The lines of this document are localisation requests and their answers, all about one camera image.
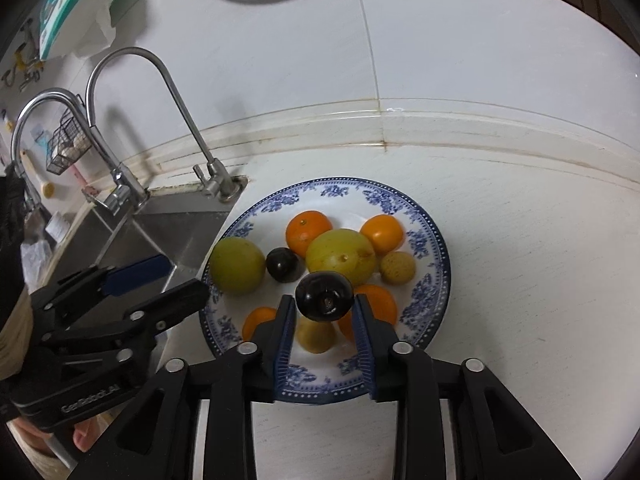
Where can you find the green pomelo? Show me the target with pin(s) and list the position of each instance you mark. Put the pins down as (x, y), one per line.
(236, 265)

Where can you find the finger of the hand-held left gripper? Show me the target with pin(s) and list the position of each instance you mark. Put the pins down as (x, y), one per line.
(180, 297)
(135, 271)

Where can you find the green white tissue pack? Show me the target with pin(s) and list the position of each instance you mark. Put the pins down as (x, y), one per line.
(75, 0)

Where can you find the stainless steel sink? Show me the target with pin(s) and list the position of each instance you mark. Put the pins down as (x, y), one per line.
(175, 230)

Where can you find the yellow pomelo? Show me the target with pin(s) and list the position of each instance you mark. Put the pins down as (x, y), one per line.
(340, 255)

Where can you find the thick chrome faucet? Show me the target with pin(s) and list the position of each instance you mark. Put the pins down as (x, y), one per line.
(120, 192)

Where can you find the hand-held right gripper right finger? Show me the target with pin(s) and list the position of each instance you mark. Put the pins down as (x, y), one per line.
(362, 345)

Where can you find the yellow bicycle wall ornament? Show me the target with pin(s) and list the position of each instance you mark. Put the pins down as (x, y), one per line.
(22, 60)

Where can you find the blue patterned white plate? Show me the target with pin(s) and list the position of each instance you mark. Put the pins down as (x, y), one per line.
(350, 200)

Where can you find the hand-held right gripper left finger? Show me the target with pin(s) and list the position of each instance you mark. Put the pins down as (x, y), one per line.
(285, 340)

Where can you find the small plain yellow pear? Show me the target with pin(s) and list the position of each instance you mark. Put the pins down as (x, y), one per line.
(315, 336)

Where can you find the dark purple plum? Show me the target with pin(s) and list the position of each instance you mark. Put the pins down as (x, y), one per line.
(282, 264)
(324, 296)

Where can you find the spotted yellow pear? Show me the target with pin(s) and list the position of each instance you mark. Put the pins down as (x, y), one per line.
(397, 266)

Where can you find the thin gooseneck chrome faucet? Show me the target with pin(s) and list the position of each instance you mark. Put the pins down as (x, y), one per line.
(211, 167)

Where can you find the person's left hand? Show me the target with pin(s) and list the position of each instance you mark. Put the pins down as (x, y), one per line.
(87, 432)

